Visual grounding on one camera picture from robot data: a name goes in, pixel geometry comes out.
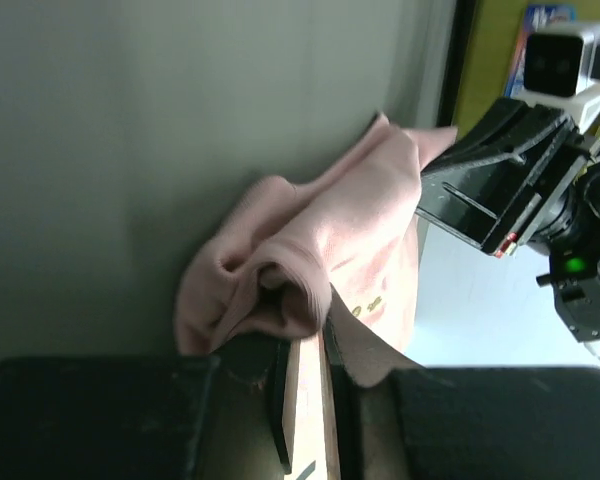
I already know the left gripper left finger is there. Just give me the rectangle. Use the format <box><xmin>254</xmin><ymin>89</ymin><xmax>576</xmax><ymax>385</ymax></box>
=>
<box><xmin>0</xmin><ymin>334</ymin><xmax>293</xmax><ymax>479</ymax></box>

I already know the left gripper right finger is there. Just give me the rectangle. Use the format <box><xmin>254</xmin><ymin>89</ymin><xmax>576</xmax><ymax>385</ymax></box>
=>
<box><xmin>324</xmin><ymin>296</ymin><xmax>600</xmax><ymax>479</ymax></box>

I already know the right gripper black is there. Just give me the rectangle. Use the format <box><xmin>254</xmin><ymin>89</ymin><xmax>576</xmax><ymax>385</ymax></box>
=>
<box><xmin>417</xmin><ymin>97</ymin><xmax>598</xmax><ymax>256</ymax></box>

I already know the pink t shirt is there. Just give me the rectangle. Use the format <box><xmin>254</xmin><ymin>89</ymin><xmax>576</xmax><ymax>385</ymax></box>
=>
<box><xmin>173</xmin><ymin>112</ymin><xmax>459</xmax><ymax>480</ymax></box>

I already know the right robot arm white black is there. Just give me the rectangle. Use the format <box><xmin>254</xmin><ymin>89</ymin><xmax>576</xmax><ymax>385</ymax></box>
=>
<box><xmin>417</xmin><ymin>98</ymin><xmax>600</xmax><ymax>343</ymax></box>

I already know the olive green plastic bin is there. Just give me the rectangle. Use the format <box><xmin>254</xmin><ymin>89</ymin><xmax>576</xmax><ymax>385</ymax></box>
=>
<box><xmin>454</xmin><ymin>1</ymin><xmax>600</xmax><ymax>134</ymax></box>

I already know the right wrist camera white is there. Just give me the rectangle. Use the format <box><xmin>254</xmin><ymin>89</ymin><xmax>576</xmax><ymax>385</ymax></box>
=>
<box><xmin>511</xmin><ymin>22</ymin><xmax>600</xmax><ymax>132</ymax></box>

